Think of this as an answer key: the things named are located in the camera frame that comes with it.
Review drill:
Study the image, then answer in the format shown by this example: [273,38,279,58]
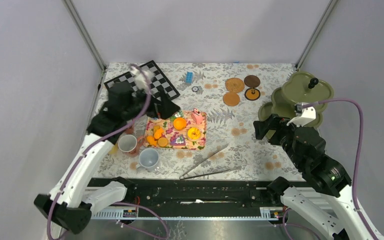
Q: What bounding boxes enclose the floral serving tray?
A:
[143,108,207,151]

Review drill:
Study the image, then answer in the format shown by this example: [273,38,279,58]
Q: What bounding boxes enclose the round brown cookie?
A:
[157,137,169,148]

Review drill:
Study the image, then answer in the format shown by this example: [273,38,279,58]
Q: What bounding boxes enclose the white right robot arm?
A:
[253,114,384,240]

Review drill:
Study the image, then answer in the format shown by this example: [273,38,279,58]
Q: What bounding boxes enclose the black orange face coaster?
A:
[244,87,261,101]

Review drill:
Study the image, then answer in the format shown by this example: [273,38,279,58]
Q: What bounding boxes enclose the white mug front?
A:
[136,148,161,172]

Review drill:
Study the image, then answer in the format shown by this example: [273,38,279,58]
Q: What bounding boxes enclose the black white checkerboard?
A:
[104,60,180,100]

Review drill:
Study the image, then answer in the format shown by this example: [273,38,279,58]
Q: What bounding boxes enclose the plain orange coaster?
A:
[222,92,241,107]

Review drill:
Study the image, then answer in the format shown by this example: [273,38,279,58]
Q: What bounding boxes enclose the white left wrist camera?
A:
[130,65,155,91]

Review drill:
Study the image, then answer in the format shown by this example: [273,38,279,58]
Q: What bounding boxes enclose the green three-tier stand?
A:
[257,71,334,121]

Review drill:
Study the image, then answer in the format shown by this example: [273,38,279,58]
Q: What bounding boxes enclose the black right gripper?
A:
[251,112,306,168]

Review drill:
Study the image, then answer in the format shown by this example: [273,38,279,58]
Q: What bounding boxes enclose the dark brown coaster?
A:
[243,75,261,88]

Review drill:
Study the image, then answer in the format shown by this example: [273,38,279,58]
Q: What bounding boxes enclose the purple cake slice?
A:
[170,133,186,147]

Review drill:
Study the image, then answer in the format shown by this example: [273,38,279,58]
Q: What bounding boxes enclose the white mug with red handle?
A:
[117,134,145,157]

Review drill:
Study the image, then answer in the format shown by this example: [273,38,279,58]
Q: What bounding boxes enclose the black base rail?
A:
[88,177,285,220]

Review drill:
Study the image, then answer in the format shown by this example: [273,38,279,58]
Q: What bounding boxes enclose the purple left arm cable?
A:
[46,63,170,240]

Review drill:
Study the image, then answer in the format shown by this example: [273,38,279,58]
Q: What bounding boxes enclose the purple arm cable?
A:
[46,63,170,240]
[282,97,380,240]

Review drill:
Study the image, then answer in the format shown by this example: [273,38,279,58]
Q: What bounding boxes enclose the pink cake piece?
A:
[191,108,205,125]

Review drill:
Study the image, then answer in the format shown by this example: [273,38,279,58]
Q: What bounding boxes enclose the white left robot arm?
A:
[34,82,181,239]

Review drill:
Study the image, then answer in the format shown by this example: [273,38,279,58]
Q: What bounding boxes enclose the woven tan coaster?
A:
[225,77,245,93]

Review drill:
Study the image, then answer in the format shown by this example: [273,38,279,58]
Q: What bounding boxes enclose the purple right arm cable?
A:
[282,97,380,240]

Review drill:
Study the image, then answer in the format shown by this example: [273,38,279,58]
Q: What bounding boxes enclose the blue toy brick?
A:
[184,72,194,85]

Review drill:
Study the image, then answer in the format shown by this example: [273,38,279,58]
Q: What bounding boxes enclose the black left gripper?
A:
[123,84,181,121]

